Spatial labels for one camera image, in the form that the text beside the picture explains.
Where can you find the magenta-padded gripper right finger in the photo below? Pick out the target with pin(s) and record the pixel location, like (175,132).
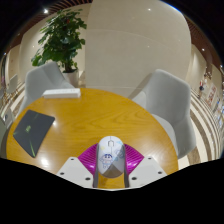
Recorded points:
(146,168)

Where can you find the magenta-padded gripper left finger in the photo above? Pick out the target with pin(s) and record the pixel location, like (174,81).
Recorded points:
(75,170)

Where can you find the white cartoon-print computer mouse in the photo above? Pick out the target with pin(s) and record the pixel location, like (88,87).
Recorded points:
(110,156)

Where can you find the black mouse pad green lines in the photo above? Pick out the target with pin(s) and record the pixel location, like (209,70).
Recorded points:
(33,131)

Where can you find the light grey shell chair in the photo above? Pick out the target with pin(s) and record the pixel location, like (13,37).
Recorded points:
(171,103)
(40,81)

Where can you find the white plant pot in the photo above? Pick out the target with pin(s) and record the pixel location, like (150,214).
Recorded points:
(71,77)

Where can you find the distant group of chairs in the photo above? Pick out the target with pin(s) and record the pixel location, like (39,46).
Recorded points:
(11,85)

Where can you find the large green leafy plant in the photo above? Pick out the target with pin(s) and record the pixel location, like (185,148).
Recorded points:
(61,38)

